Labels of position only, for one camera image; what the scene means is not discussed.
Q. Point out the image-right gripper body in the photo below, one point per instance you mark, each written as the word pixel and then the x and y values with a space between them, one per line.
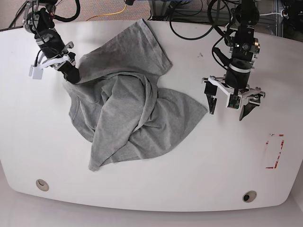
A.
pixel 236 83

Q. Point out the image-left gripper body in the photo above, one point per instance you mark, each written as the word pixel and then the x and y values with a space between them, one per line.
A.
pixel 53 52

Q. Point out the grey t-shirt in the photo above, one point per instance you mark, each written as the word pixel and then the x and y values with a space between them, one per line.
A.
pixel 118 107

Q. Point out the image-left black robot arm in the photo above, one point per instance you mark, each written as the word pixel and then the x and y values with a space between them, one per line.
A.
pixel 39 19

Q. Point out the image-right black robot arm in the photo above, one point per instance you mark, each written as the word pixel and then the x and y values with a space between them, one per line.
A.
pixel 244 49

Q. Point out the red tape rectangle marking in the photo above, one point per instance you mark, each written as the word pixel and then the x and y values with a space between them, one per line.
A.
pixel 273 150

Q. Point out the right table grommet hole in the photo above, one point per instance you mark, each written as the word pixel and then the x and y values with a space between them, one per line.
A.
pixel 249 196

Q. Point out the table grommet hole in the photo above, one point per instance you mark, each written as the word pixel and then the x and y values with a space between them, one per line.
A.
pixel 42 185
pixel 249 196

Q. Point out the left table grommet hole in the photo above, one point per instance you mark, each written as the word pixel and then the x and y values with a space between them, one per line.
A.
pixel 42 185

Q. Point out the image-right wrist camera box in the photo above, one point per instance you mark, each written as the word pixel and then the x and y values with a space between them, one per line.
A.
pixel 234 102

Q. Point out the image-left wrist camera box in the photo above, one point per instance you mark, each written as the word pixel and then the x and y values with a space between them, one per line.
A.
pixel 35 72

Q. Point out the aluminium frame stand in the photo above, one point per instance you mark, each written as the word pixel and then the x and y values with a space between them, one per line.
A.
pixel 195 11

